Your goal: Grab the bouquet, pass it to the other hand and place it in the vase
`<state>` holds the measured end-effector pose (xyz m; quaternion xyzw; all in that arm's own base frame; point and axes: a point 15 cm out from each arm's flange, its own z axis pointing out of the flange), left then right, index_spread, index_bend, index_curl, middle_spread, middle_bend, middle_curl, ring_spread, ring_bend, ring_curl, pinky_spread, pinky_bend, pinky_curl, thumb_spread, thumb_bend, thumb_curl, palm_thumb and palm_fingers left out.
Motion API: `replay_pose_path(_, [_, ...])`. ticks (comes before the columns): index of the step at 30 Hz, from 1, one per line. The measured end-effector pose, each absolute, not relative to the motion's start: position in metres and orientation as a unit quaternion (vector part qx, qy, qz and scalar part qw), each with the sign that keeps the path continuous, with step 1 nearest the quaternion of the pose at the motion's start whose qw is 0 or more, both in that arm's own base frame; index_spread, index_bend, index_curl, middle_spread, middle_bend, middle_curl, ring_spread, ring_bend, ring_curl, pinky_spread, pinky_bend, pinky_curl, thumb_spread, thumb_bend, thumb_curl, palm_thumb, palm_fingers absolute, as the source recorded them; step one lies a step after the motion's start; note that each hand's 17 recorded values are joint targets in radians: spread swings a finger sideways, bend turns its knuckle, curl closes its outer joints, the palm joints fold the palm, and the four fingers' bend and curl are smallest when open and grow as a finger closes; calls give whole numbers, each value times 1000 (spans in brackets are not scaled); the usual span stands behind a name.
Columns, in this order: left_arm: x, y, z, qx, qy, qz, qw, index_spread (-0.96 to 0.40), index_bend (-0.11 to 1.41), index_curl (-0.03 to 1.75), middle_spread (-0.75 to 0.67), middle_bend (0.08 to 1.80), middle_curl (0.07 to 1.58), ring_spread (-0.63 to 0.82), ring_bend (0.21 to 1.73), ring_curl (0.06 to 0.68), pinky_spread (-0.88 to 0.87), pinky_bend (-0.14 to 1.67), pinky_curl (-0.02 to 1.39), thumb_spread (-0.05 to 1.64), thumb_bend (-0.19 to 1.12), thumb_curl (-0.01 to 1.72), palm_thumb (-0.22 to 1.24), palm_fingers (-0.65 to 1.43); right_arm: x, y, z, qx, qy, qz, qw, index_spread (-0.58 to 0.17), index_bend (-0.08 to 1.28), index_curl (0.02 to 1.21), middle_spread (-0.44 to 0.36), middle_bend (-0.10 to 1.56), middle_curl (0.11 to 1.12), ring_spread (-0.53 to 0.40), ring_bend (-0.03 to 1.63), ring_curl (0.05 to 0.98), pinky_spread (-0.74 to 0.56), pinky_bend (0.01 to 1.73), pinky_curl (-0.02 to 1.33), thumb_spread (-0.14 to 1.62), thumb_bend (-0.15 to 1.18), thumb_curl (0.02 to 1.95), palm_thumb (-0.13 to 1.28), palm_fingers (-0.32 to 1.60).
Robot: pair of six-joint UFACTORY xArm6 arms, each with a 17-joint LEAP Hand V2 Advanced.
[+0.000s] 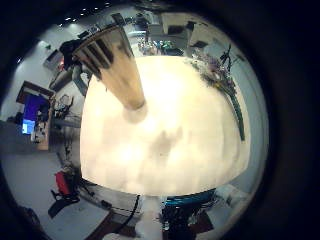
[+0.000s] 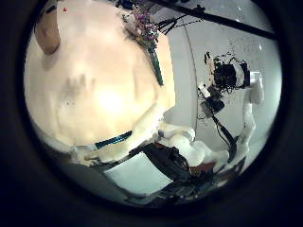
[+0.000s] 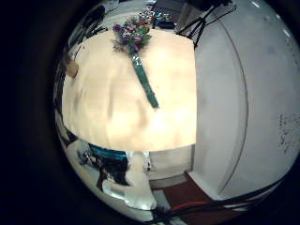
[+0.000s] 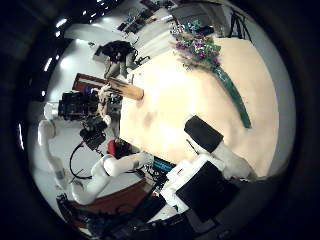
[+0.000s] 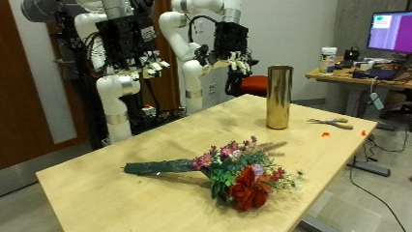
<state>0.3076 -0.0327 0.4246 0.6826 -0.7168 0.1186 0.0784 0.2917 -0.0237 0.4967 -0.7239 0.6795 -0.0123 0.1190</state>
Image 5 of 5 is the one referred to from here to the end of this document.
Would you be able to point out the gold cylindrical vase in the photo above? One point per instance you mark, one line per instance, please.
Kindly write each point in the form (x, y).
(279, 96)

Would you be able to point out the flower bouquet green wrapped stem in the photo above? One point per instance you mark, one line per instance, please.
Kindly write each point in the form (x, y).
(241, 174)

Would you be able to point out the red office chair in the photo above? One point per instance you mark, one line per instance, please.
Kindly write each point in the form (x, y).
(254, 85)

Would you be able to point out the emergency stop button box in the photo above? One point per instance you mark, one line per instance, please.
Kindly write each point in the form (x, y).
(149, 110)

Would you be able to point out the white wipes canister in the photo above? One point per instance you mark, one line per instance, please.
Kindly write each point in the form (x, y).
(329, 61)

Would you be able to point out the wooden side desk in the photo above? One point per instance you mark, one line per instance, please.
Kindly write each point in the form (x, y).
(339, 76)

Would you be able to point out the small black desk device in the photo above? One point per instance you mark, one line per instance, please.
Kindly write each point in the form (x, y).
(353, 54)

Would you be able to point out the brown wooden door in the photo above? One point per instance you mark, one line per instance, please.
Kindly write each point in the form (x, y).
(18, 96)

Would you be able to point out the dark keyboard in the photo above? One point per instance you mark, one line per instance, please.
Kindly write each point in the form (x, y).
(378, 74)

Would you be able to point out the small orange petal scrap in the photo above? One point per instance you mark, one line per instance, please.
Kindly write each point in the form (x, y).
(363, 132)
(326, 134)

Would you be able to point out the computer monitor purple screen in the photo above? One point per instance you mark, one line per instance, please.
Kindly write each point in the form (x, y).
(393, 32)

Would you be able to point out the white power adapter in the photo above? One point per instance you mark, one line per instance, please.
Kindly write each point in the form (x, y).
(377, 100)

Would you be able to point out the grey table foot bar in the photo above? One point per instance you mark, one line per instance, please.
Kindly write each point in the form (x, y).
(370, 167)

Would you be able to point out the white wall outlet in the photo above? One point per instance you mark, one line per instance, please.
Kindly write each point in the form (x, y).
(213, 89)

